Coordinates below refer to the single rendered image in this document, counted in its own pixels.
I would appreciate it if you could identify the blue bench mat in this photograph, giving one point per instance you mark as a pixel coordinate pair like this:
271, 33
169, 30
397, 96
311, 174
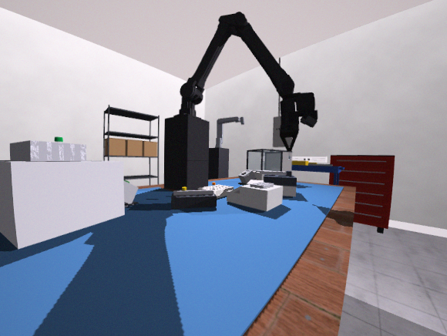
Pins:
157, 271

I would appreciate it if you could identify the white tube rack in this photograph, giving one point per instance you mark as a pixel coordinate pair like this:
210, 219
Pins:
219, 191

